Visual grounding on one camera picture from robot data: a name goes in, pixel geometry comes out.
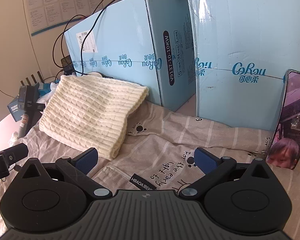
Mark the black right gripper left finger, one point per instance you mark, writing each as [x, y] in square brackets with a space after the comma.
[46, 197]

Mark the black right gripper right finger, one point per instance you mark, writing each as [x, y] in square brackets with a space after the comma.
[243, 198]

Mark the cream knitted sweater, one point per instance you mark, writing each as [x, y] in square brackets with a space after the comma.
[90, 111]

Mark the blue small product box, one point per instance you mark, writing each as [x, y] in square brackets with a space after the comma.
[16, 109]

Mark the black smartphone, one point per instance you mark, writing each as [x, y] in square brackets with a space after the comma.
[284, 148]

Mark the black power adapter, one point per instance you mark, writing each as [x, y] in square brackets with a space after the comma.
[67, 65]

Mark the large light blue carton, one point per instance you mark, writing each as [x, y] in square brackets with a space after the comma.
[242, 50]

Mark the small light blue carton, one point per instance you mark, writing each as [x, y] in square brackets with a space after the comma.
[148, 42]

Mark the black handheld camera device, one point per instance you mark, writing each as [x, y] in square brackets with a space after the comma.
[27, 101]

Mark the wall information poster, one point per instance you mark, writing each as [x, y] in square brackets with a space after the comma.
[42, 15]

